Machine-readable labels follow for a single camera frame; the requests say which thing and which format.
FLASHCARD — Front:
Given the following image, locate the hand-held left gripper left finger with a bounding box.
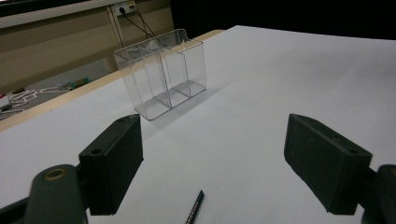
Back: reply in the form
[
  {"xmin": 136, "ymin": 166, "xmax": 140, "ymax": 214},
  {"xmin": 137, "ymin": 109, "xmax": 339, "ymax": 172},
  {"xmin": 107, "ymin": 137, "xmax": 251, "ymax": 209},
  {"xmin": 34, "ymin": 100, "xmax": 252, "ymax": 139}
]
[{"xmin": 78, "ymin": 113, "xmax": 145, "ymax": 217}]

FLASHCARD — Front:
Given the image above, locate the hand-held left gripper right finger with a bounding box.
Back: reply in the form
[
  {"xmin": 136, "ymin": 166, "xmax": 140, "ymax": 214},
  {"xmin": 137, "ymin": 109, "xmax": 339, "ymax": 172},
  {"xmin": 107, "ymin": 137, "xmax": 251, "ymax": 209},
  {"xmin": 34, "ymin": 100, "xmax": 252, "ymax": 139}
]
[{"xmin": 283, "ymin": 113, "xmax": 374, "ymax": 217}]

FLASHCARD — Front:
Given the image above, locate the clear acrylic organizer box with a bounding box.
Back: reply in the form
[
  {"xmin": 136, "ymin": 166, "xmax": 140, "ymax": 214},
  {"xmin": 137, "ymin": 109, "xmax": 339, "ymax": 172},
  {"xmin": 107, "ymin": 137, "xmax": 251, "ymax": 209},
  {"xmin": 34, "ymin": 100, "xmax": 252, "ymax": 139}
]
[{"xmin": 113, "ymin": 28, "xmax": 208, "ymax": 121}]

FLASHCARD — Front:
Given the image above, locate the green and blue bundle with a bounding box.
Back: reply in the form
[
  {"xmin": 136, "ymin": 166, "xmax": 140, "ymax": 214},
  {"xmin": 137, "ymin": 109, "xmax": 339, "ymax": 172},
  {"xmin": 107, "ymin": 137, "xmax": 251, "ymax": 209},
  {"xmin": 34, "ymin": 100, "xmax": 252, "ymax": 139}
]
[{"xmin": 70, "ymin": 77, "xmax": 92, "ymax": 90}]

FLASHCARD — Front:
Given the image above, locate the white table sheet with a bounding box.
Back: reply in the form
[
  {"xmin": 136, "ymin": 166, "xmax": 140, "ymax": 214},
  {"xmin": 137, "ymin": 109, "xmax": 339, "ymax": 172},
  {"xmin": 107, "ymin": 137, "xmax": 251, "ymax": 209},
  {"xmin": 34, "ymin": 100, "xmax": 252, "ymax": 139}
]
[{"xmin": 0, "ymin": 25, "xmax": 396, "ymax": 224}]

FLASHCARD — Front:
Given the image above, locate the white cord on floor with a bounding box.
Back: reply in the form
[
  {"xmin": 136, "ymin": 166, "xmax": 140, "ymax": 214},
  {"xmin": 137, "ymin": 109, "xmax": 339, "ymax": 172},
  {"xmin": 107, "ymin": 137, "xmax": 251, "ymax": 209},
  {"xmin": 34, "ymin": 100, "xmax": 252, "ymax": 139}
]
[{"xmin": 0, "ymin": 88, "xmax": 71, "ymax": 120}]

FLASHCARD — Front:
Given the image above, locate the black socket cable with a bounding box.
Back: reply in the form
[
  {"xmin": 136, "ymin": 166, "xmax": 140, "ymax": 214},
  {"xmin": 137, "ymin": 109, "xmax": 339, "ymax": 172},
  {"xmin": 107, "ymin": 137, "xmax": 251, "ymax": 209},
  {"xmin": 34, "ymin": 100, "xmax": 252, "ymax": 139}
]
[
  {"xmin": 120, "ymin": 7, "xmax": 150, "ymax": 40},
  {"xmin": 132, "ymin": 5, "xmax": 158, "ymax": 37}
]

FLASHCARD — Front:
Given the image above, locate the white wall socket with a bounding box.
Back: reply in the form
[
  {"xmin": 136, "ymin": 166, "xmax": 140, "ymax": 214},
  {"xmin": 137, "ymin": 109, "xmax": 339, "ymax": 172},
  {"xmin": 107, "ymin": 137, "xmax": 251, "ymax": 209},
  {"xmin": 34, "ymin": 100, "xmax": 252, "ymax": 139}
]
[{"xmin": 114, "ymin": 1, "xmax": 137, "ymax": 17}]

